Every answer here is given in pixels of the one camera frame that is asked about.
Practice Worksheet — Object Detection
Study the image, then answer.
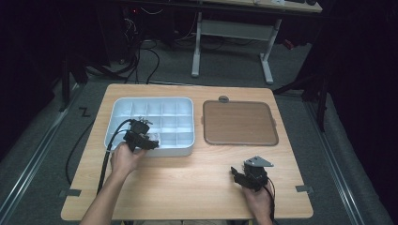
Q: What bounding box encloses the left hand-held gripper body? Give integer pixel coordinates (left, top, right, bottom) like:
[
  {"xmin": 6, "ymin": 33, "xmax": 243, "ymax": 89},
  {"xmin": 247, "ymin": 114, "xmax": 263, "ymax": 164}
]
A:
[{"xmin": 123, "ymin": 116, "xmax": 153, "ymax": 154}]

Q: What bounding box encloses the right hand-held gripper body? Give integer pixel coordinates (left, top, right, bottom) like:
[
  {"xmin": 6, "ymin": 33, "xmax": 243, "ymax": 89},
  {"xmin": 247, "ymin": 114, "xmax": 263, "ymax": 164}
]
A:
[{"xmin": 240, "ymin": 155, "xmax": 275, "ymax": 192}]

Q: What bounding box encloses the white divided storage box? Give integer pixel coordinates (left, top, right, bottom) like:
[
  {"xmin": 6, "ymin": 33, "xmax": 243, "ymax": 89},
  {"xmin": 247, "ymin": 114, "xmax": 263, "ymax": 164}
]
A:
[{"xmin": 103, "ymin": 96, "xmax": 196, "ymax": 158}]

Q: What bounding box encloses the person's right hand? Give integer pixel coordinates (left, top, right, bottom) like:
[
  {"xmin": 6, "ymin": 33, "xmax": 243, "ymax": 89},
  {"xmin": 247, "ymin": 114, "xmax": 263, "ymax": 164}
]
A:
[{"xmin": 242, "ymin": 180, "xmax": 274, "ymax": 225}]

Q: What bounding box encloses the person's left hand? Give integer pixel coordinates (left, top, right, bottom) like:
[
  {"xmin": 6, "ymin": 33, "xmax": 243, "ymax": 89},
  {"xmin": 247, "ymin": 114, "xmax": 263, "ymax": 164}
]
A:
[{"xmin": 110, "ymin": 142, "xmax": 148, "ymax": 179}]

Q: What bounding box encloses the brown box lid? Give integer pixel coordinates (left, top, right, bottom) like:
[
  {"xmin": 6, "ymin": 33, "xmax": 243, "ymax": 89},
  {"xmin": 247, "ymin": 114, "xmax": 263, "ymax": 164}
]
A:
[{"xmin": 202, "ymin": 99, "xmax": 281, "ymax": 147}]

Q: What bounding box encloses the grey tape strip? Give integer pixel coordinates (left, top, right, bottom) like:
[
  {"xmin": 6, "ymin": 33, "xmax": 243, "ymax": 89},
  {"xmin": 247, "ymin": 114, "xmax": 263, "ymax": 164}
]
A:
[
  {"xmin": 58, "ymin": 188, "xmax": 83, "ymax": 198},
  {"xmin": 295, "ymin": 184, "xmax": 314, "ymax": 194}
]

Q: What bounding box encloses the black metal stand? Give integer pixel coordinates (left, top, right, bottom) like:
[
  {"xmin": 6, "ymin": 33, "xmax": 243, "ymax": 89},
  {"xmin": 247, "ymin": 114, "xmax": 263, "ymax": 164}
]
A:
[
  {"xmin": 314, "ymin": 77, "xmax": 330, "ymax": 133},
  {"xmin": 59, "ymin": 52, "xmax": 73, "ymax": 113}
]

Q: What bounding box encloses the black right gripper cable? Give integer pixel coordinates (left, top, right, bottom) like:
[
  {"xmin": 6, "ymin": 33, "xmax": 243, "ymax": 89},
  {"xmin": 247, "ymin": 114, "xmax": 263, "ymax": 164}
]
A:
[{"xmin": 263, "ymin": 178, "xmax": 278, "ymax": 225}]

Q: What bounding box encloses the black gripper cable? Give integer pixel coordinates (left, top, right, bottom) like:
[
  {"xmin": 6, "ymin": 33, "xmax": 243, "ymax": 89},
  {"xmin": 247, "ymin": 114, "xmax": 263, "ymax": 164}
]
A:
[
  {"xmin": 263, "ymin": 178, "xmax": 278, "ymax": 225},
  {"xmin": 96, "ymin": 118, "xmax": 134, "ymax": 196}
]

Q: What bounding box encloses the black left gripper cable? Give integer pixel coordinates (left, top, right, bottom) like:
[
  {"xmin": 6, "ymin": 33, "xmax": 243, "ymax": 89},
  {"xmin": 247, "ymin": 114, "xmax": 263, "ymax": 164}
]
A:
[{"xmin": 96, "ymin": 118, "xmax": 134, "ymax": 196}]

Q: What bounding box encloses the black cable bundle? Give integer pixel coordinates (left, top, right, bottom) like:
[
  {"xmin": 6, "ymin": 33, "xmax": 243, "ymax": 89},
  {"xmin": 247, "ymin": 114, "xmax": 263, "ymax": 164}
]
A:
[{"xmin": 123, "ymin": 38, "xmax": 161, "ymax": 85}]

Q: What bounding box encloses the black floor cable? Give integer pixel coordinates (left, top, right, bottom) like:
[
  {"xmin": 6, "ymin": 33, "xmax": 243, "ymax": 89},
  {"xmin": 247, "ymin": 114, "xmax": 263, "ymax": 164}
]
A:
[{"xmin": 64, "ymin": 119, "xmax": 95, "ymax": 186}]

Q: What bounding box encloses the aluminium floor rail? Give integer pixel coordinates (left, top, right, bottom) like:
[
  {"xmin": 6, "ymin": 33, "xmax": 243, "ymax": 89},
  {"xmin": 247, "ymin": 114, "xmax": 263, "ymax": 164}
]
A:
[
  {"xmin": 303, "ymin": 98, "xmax": 368, "ymax": 225},
  {"xmin": 0, "ymin": 82, "xmax": 85, "ymax": 219}
]

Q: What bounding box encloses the desk with grey metal frame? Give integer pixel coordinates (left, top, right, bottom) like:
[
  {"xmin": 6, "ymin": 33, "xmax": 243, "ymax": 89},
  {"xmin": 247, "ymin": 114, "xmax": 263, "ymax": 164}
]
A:
[{"xmin": 190, "ymin": 0, "xmax": 324, "ymax": 86}]

